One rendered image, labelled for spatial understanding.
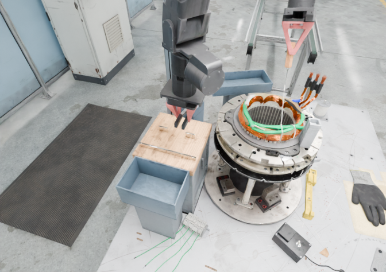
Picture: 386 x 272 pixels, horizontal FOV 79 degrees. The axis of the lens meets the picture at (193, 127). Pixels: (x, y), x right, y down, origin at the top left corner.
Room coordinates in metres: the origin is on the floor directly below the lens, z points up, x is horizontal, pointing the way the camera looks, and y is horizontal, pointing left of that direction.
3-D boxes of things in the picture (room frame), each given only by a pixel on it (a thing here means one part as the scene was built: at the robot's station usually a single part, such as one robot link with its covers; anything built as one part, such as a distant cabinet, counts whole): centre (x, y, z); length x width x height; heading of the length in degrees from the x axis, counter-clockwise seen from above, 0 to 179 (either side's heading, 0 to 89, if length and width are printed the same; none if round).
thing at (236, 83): (0.83, -0.20, 0.92); 0.25 x 0.11 x 0.28; 98
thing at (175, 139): (0.49, 0.06, 1.05); 0.20 x 0.19 x 0.02; 161
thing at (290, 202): (0.53, -0.24, 0.80); 0.39 x 0.39 x 0.01
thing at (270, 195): (0.42, -0.28, 0.85); 0.06 x 0.04 x 0.05; 118
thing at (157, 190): (0.35, 0.11, 0.92); 0.17 x 0.11 x 0.28; 71
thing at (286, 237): (0.27, -0.32, 0.81); 0.10 x 0.06 x 0.06; 41
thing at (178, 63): (0.45, 0.01, 1.35); 0.07 x 0.06 x 0.07; 37
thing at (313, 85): (0.57, -0.35, 1.21); 0.04 x 0.04 x 0.03; 76
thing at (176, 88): (0.46, 0.02, 1.29); 0.10 x 0.07 x 0.07; 72
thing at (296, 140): (0.53, -0.24, 1.05); 0.22 x 0.22 x 0.12
